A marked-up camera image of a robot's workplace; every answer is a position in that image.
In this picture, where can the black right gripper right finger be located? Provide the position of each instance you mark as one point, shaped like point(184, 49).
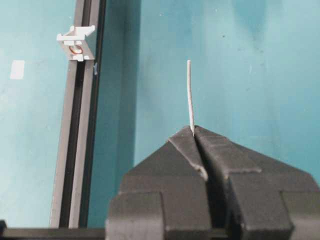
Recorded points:
point(266, 199)

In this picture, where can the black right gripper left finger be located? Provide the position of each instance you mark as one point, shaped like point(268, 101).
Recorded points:
point(164, 197)

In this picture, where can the white tape label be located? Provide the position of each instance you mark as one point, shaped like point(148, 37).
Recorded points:
point(17, 70)

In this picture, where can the grey aluminium extrusion rail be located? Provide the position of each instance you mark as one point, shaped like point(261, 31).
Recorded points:
point(74, 164)

